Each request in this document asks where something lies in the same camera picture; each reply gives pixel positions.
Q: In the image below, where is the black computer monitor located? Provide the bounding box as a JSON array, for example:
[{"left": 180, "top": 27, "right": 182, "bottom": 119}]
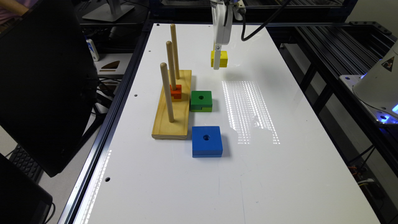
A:
[{"left": 1, "top": 0, "right": 98, "bottom": 176}]

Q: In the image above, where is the black laptop corner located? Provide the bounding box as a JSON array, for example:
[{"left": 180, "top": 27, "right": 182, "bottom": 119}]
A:
[{"left": 1, "top": 156, "right": 52, "bottom": 224}]

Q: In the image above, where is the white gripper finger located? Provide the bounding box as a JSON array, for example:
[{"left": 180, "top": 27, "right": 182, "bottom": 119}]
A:
[{"left": 213, "top": 44, "right": 221, "bottom": 70}]

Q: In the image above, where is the silver monitor stand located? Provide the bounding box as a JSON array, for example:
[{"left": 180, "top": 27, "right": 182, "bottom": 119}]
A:
[{"left": 82, "top": 0, "right": 134, "bottom": 22}]

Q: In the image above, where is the rear wooden peg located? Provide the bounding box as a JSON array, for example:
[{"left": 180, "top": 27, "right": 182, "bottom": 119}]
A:
[{"left": 170, "top": 24, "right": 180, "bottom": 80}]

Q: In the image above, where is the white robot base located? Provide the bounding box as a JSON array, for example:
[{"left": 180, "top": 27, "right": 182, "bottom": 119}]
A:
[{"left": 340, "top": 44, "right": 397, "bottom": 126}]

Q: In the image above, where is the front wooden peg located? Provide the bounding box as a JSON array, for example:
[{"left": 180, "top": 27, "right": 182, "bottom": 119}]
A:
[{"left": 160, "top": 62, "right": 174, "bottom": 123}]

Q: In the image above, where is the yellow wooden block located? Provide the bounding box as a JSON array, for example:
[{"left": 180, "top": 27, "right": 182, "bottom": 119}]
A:
[{"left": 211, "top": 51, "right": 228, "bottom": 68}]

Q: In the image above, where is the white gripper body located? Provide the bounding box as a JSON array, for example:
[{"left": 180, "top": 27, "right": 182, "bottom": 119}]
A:
[{"left": 210, "top": 0, "right": 233, "bottom": 44}]

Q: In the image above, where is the white blue small device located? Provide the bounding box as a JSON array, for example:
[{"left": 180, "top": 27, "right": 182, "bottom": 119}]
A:
[{"left": 86, "top": 39, "right": 100, "bottom": 62}]

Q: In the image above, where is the wooden peg base board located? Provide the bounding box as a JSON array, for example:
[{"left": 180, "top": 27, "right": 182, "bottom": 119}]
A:
[{"left": 151, "top": 69, "right": 193, "bottom": 141}]

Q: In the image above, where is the black keyboard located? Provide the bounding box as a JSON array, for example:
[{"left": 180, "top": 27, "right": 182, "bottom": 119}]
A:
[{"left": 9, "top": 145, "right": 43, "bottom": 183}]

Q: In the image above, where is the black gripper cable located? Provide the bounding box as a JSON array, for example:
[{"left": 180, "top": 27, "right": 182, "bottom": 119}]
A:
[{"left": 238, "top": 0, "right": 292, "bottom": 42}]

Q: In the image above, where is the middle wooden peg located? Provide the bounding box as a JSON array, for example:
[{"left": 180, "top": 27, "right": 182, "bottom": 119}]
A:
[{"left": 166, "top": 41, "right": 177, "bottom": 91}]

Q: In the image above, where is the green wooden block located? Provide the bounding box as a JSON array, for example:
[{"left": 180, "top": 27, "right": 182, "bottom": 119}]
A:
[{"left": 190, "top": 91, "right": 213, "bottom": 112}]

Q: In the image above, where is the wooden peg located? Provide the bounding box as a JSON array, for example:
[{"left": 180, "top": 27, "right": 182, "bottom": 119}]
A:
[
  {"left": 160, "top": 62, "right": 174, "bottom": 123},
  {"left": 166, "top": 41, "right": 177, "bottom": 91},
  {"left": 170, "top": 24, "right": 180, "bottom": 80}
]

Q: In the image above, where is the blue wooden block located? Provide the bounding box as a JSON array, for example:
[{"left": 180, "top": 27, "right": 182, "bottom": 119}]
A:
[{"left": 192, "top": 126, "right": 223, "bottom": 157}]

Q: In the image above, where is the orange wooden block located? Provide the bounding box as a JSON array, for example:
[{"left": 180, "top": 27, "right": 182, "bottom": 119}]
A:
[{"left": 170, "top": 85, "right": 182, "bottom": 102}]

